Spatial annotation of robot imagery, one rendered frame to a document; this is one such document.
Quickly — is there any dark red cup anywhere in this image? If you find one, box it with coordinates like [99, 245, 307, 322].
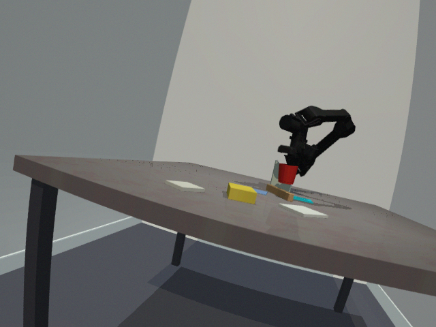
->
[278, 163, 298, 185]

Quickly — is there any tan wooden flat bar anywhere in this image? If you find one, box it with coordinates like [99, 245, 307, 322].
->
[266, 184, 294, 202]

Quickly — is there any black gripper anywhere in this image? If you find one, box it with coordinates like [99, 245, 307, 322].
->
[278, 134, 311, 166]

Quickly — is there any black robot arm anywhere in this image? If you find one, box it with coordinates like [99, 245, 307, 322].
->
[279, 106, 356, 176]

